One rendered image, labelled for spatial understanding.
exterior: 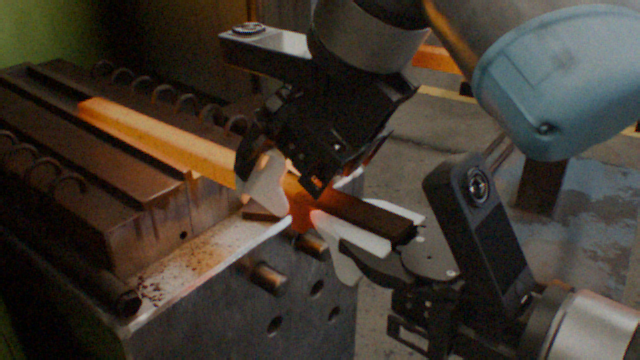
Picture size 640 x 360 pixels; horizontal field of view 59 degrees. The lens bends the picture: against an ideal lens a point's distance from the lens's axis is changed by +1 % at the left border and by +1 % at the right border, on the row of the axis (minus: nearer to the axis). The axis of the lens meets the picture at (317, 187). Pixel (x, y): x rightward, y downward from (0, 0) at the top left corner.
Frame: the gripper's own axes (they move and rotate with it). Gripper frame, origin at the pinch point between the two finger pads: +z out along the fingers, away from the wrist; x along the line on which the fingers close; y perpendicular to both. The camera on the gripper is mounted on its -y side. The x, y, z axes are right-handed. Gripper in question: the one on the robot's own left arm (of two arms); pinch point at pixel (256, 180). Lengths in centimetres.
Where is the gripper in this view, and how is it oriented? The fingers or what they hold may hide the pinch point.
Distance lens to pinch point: 54.6
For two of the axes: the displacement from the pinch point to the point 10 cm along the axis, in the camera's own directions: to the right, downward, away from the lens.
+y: 6.7, 7.1, -1.9
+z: -3.7, 5.5, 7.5
